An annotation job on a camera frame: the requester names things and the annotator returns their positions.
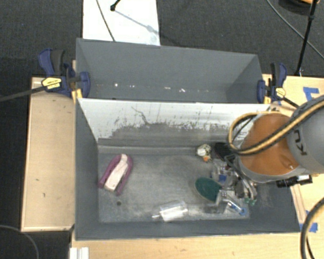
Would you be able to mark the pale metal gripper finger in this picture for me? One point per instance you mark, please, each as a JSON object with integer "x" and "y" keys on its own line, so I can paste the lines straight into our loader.
{"x": 223, "y": 194}
{"x": 233, "y": 206}

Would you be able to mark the dark green oval pad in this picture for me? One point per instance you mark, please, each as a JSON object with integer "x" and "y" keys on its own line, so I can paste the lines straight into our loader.
{"x": 207, "y": 188}

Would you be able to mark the white and orange toy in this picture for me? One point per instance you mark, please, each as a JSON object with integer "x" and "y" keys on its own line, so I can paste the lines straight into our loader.
{"x": 204, "y": 150}

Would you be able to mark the grey metal bin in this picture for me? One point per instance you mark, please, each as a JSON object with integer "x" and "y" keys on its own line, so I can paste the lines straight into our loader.
{"x": 155, "y": 176}

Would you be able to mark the purple and white stapler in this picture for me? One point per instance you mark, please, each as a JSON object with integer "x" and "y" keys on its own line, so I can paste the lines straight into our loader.
{"x": 117, "y": 172}

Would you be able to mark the pale wood flat board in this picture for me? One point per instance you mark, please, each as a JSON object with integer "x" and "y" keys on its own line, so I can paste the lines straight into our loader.
{"x": 50, "y": 162}

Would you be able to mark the black cylinder on white bracket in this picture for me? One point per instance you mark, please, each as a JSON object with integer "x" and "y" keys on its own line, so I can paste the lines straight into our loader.
{"x": 287, "y": 181}

